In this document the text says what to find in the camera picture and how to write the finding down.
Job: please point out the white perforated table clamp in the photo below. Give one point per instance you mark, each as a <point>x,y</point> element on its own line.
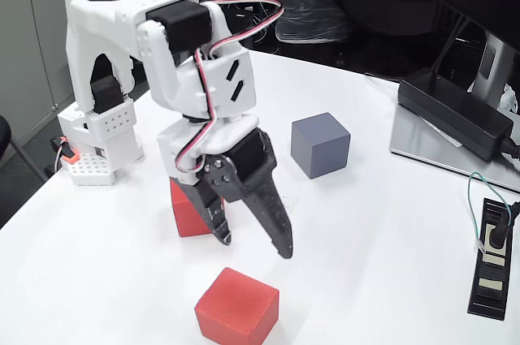
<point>91,170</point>

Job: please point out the grey wooden block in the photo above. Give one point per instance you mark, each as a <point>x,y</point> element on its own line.
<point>319,146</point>

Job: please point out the crumpled white paper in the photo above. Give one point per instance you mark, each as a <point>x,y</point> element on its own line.
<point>512,97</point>

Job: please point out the black power adapter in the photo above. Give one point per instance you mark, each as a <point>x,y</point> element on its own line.
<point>447,113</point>

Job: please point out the silver monitor stand column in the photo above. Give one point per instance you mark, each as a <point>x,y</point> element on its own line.
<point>493,61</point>

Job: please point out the black chair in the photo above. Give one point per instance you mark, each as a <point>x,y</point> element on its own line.
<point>3,134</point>

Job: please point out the black power plug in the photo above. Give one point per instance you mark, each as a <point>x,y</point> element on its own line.
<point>497,235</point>

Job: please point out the black power strip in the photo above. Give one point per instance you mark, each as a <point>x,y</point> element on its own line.
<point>491,292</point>

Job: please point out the silver monitor stand base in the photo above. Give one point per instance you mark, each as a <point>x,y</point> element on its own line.
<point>418,146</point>

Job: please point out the red wooden block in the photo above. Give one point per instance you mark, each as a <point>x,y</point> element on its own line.
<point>237,308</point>
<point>185,217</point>

